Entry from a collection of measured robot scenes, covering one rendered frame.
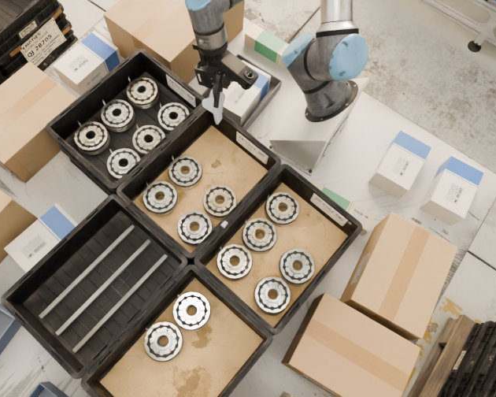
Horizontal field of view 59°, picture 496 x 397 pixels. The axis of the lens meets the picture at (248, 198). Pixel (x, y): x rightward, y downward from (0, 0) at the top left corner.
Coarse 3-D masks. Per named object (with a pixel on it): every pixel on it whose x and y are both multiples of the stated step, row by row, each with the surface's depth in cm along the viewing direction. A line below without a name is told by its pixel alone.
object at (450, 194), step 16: (448, 160) 150; (464, 160) 149; (448, 176) 147; (464, 176) 147; (480, 176) 147; (432, 192) 146; (448, 192) 145; (464, 192) 145; (432, 208) 147; (448, 208) 143; (464, 208) 143
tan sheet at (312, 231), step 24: (288, 192) 137; (264, 216) 134; (312, 216) 135; (240, 240) 131; (288, 240) 132; (312, 240) 133; (336, 240) 133; (216, 264) 129; (264, 264) 129; (240, 288) 127
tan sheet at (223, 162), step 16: (192, 144) 141; (208, 144) 142; (224, 144) 142; (208, 160) 140; (224, 160) 140; (240, 160) 140; (160, 176) 137; (208, 176) 138; (224, 176) 138; (240, 176) 138; (256, 176) 139; (192, 192) 136; (240, 192) 137; (144, 208) 133; (176, 208) 134; (192, 208) 134; (160, 224) 132; (176, 224) 132; (176, 240) 130
